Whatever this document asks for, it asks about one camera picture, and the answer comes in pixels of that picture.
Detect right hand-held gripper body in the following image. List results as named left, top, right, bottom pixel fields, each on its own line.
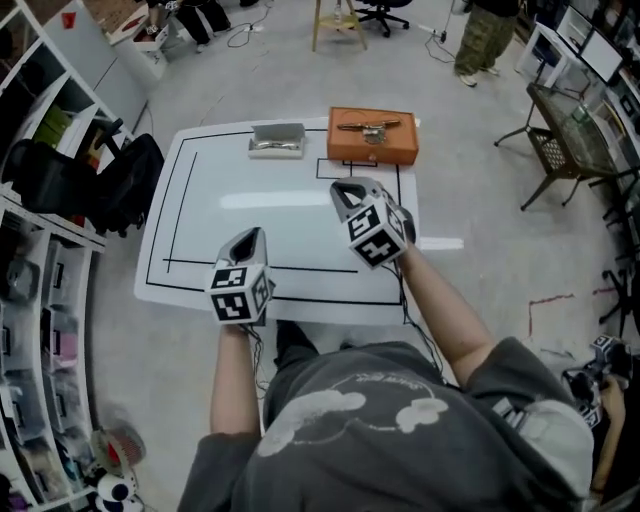
left=342, top=187, right=418, bottom=272

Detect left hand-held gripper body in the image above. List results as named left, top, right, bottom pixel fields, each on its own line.
left=203, top=257, right=277, bottom=327

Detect person's right forearm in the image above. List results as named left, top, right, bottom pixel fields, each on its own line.
left=397, top=244, right=499, bottom=387

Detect another person's forearm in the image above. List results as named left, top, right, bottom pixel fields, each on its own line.
left=591, top=374, right=629, bottom=495

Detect person's left forearm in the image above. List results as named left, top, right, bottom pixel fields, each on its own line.
left=209, top=322, right=264, bottom=439

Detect orange box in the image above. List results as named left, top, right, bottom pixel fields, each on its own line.
left=326, top=105, right=418, bottom=167

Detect person's black trousers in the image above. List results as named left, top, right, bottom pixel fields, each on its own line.
left=273, top=319, right=359, bottom=374

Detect black office chair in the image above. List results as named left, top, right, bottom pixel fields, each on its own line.
left=2, top=117, right=166, bottom=239
left=353, top=0, right=414, bottom=39
left=597, top=189, right=640, bottom=341

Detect white power strip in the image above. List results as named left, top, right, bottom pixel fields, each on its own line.
left=416, top=22, right=449, bottom=43

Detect row of clear storage bins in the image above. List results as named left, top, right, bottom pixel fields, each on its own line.
left=0, top=239, right=97, bottom=501

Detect wide white shelving unit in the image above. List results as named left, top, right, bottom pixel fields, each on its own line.
left=0, top=192, right=109, bottom=512

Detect person's grey t-shirt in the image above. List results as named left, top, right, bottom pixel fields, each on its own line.
left=177, top=337, right=597, bottom=512

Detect small white cabinet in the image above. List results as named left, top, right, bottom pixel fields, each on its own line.
left=106, top=0, right=172, bottom=79

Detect glass-top metal table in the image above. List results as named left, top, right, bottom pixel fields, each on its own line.
left=493, top=81, right=640, bottom=212

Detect yellow-green boxes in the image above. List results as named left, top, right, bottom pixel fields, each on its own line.
left=32, top=105, right=74, bottom=148

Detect white desk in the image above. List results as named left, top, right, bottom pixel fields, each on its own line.
left=514, top=19, right=640, bottom=117

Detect narrow white shelving unit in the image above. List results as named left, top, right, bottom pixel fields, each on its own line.
left=0, top=0, right=137, bottom=167

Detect black monitor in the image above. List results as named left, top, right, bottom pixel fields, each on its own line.
left=579, top=27, right=626, bottom=85
left=555, top=4, right=597, bottom=52

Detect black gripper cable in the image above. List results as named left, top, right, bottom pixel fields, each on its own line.
left=393, top=259, right=452, bottom=387
left=242, top=322, right=272, bottom=397

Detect black floor cable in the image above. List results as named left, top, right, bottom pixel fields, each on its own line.
left=423, top=33, right=460, bottom=65

